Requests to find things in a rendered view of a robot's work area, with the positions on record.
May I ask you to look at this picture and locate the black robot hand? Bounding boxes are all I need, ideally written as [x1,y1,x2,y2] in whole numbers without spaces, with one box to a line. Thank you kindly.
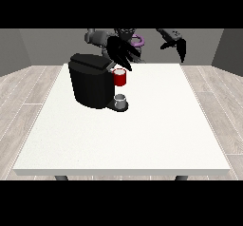
[159,38,188,64]
[105,34,142,73]

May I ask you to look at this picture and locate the red pod holder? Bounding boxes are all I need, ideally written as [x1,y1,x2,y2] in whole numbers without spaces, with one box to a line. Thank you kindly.
[112,67,128,87]

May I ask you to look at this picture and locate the black coffee machine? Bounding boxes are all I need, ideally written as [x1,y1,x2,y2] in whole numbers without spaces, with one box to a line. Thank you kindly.
[67,52,130,113]

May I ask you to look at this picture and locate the grey robot trunk purple rings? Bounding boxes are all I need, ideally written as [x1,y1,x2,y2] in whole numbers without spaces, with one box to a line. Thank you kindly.
[113,28,147,64]

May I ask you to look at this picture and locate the small grey cup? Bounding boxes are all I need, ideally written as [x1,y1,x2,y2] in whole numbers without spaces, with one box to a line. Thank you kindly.
[114,93,128,109]

